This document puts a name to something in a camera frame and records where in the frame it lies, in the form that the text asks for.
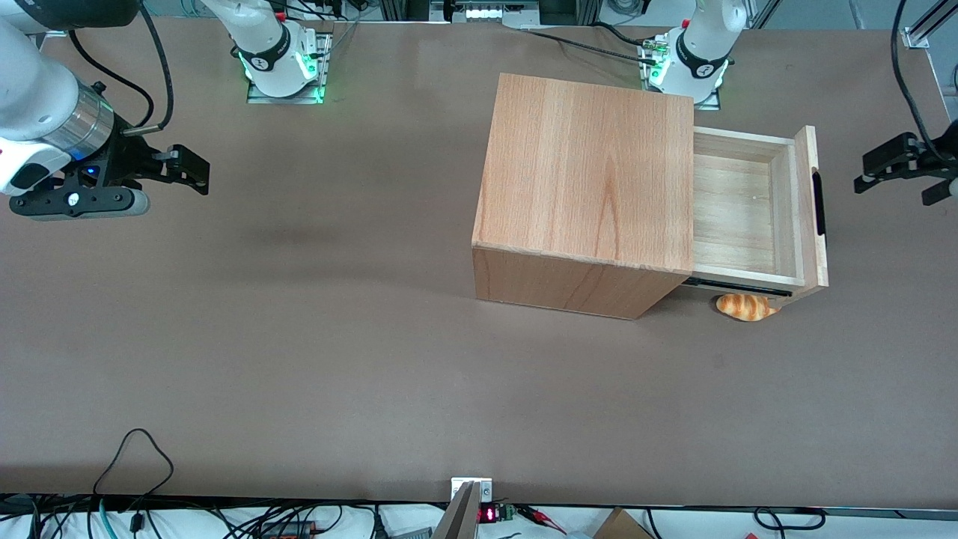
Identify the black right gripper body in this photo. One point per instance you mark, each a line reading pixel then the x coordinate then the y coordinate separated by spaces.
pixel 124 162

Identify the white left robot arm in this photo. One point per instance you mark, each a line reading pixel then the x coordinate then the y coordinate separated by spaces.
pixel 700 52

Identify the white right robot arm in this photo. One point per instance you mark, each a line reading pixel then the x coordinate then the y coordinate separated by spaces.
pixel 37 90

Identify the light wooden drawer cabinet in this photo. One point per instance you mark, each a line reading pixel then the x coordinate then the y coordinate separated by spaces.
pixel 584 180

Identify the orange striped bread roll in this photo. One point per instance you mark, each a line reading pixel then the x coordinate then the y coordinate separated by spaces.
pixel 745 308

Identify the brown cardboard piece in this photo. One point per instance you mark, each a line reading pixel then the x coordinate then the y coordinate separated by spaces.
pixel 621 525

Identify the red digit display module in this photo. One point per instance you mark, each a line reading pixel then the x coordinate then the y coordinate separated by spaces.
pixel 490 514

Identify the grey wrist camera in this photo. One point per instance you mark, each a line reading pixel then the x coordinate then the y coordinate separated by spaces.
pixel 139 203

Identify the aluminium frame profile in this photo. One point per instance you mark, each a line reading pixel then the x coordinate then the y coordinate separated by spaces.
pixel 926 26

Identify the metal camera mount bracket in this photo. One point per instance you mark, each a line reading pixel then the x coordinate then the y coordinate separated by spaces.
pixel 486 488

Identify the beige camera post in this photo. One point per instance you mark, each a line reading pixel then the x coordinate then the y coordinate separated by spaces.
pixel 458 516

